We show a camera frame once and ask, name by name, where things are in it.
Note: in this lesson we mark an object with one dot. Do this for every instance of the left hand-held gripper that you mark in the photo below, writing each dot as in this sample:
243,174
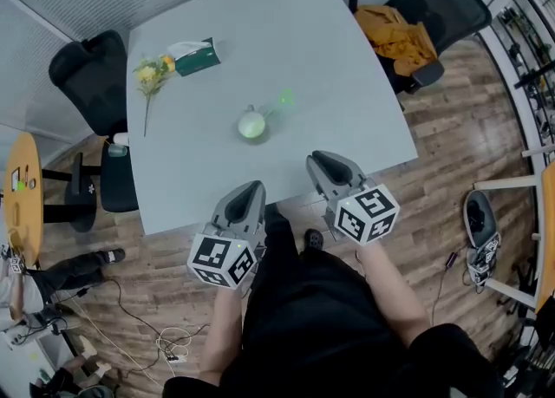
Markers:
212,255

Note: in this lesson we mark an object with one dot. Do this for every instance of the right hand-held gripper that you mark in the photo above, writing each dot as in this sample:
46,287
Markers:
364,214

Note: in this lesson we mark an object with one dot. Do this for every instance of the grey round vase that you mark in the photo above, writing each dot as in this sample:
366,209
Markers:
251,127

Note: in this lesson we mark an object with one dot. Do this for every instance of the green star-topped plastic stick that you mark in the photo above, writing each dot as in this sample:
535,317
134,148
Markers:
285,97

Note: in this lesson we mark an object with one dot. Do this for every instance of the person's right forearm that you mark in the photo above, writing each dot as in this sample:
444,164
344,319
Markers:
394,296

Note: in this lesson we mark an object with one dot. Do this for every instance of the person's left forearm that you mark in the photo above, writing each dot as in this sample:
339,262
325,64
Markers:
221,335

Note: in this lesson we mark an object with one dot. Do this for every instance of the person's black right clog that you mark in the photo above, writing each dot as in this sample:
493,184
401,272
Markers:
314,240

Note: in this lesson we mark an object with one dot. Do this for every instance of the person's black clothing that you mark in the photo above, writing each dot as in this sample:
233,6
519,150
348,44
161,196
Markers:
312,327

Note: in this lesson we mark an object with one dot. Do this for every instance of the white bottle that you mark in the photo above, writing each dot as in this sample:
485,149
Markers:
121,138

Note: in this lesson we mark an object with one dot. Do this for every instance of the black power adapter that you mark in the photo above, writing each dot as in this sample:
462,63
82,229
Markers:
452,259

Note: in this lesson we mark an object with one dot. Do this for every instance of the grey spare gripper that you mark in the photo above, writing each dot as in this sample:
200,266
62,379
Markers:
479,223

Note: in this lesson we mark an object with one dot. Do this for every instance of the mustard yellow jacket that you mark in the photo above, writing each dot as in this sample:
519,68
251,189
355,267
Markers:
390,36

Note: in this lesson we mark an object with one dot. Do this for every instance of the green tissue box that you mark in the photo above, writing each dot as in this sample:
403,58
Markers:
197,62

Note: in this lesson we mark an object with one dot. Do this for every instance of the white power strip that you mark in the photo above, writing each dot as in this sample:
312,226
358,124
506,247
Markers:
177,359

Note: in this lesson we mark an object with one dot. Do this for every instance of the yellow artificial flower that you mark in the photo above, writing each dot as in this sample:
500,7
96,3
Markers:
147,73

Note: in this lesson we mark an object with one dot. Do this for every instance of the black mesh office chair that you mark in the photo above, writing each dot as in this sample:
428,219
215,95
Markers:
93,75

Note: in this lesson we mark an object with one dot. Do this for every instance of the black office chair with headrest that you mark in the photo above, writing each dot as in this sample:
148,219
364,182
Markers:
442,1

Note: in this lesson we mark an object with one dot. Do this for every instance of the small green object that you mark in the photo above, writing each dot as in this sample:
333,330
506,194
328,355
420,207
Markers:
21,185

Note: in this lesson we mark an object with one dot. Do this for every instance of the white display shelf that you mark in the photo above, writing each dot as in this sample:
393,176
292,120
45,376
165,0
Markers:
524,54

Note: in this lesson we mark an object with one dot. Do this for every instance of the white rimmed phone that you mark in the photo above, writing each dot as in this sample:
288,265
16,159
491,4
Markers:
15,177

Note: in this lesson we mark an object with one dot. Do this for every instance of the wooden table with white frame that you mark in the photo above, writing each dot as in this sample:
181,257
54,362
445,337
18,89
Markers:
548,214

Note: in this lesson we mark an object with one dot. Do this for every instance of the round wooden pedestal table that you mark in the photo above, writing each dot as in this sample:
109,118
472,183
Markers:
24,214

